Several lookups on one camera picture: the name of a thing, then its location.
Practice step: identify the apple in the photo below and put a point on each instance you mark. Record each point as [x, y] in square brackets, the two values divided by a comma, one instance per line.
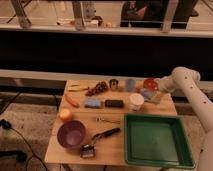
[65, 115]

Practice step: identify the black handled brush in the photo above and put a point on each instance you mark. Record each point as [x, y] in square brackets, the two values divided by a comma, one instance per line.
[88, 150]

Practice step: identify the bunch of dark grapes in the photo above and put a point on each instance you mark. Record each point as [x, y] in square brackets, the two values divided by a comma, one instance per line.
[99, 88]

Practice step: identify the person in dark clothes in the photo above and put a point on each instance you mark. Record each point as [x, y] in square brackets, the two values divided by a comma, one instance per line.
[150, 13]

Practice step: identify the blue-grey towel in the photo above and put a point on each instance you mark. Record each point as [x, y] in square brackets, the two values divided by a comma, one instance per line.
[151, 96]

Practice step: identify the yellow banana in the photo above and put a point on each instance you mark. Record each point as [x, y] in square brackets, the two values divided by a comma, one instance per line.
[77, 88]

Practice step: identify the purple bowl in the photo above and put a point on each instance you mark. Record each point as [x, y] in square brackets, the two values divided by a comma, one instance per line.
[71, 134]

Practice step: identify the white cup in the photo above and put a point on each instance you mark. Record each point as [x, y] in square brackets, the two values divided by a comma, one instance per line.
[136, 101]

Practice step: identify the wooden board table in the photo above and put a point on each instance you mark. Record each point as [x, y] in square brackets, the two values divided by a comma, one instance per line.
[108, 151]

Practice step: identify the blue sponge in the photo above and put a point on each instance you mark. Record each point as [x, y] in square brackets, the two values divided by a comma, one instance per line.
[92, 103]

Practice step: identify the black rectangular block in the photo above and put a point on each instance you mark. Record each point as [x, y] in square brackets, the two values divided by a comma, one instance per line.
[114, 103]

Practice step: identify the small metal cup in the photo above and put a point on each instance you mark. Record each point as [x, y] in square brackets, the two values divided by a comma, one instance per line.
[113, 83]

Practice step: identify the green plastic tray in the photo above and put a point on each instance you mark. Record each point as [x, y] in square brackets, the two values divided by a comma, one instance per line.
[156, 141]

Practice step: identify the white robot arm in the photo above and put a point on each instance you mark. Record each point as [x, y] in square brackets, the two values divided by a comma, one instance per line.
[186, 80]

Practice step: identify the orange carrot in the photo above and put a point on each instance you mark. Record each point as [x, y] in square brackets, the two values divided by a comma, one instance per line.
[71, 102]

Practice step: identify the red bowl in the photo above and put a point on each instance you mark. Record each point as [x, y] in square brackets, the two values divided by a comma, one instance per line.
[150, 84]

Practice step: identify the metal fork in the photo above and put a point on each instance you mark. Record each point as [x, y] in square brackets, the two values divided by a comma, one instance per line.
[99, 119]

